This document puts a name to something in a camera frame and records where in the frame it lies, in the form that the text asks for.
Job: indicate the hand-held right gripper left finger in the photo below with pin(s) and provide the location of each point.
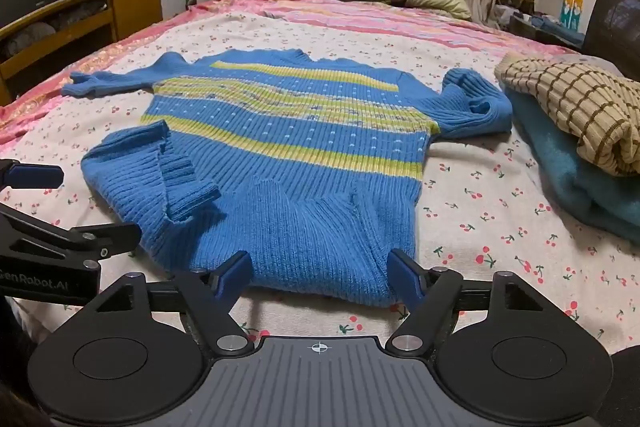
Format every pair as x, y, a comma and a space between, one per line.
234, 272

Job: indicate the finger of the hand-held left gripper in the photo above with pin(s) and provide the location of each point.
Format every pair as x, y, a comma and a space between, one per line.
35, 177
60, 239

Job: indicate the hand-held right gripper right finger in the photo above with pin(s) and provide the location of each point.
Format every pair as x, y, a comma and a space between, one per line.
404, 279

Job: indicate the blue striped knit sweater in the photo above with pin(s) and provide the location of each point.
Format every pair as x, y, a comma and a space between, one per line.
300, 157

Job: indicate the blue clothes pile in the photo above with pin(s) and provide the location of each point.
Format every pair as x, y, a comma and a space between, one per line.
555, 29

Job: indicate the cherry print bedsheet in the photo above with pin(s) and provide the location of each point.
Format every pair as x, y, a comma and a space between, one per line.
475, 207

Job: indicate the teal folded garment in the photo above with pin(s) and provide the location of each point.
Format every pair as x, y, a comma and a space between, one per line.
565, 177

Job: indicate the wooden cabinet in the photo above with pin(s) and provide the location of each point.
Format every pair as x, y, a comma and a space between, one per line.
135, 7

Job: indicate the beige checked knit sweater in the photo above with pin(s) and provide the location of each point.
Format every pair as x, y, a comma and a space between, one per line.
575, 107

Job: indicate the pink striped blanket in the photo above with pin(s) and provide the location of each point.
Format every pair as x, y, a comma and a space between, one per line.
350, 14

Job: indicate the dark wooden nightstand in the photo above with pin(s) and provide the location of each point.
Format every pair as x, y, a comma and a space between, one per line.
520, 27

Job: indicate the white printed pillow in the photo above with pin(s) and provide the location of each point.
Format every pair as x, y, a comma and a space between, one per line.
602, 63

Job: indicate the yellow blue bottle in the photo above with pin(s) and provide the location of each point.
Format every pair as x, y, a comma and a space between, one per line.
571, 7

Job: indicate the dark brown headboard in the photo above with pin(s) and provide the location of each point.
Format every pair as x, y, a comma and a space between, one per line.
615, 22

